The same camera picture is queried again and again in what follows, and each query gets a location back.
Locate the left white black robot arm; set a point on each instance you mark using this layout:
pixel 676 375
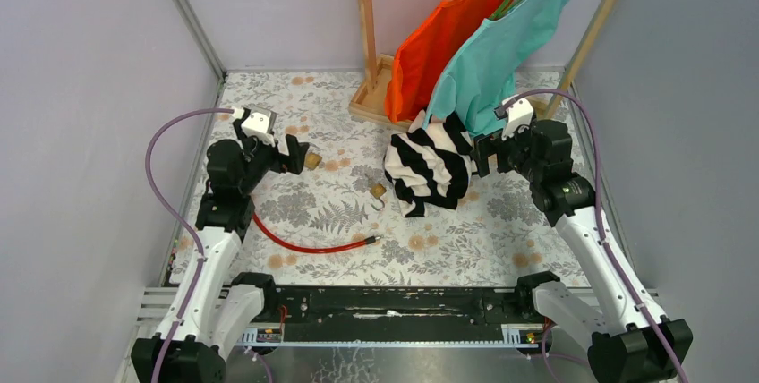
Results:
pixel 222 232

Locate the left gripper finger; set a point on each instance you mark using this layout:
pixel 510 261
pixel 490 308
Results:
pixel 297 150
pixel 292 163

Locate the aluminium rail frame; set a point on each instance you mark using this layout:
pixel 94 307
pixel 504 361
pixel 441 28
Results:
pixel 194 341

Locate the brass padlock with shackle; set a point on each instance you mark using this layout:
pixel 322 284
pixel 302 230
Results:
pixel 377 191

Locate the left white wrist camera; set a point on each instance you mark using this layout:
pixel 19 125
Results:
pixel 255 122

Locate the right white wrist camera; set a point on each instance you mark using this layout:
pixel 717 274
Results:
pixel 516 112

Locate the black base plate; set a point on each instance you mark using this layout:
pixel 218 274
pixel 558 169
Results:
pixel 334 316

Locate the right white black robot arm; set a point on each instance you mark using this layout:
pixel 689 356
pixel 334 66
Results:
pixel 584 232

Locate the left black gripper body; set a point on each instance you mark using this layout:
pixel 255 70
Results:
pixel 267 153

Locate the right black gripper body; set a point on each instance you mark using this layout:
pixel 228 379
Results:
pixel 515 150

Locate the wooden clothes rack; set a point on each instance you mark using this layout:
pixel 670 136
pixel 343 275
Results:
pixel 368 101

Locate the black white striped cloth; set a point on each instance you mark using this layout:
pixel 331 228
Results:
pixel 430 165

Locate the floral table mat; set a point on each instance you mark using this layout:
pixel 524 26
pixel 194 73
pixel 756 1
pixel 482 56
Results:
pixel 320 228

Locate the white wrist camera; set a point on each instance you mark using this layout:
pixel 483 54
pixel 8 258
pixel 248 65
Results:
pixel 516 112
pixel 255 122

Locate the teal t-shirt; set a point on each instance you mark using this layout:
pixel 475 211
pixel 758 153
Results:
pixel 481 74

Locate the square brass padlock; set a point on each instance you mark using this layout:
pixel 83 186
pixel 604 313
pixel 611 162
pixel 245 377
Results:
pixel 312 161

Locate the orange t-shirt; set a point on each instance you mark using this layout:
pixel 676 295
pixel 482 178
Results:
pixel 422 57

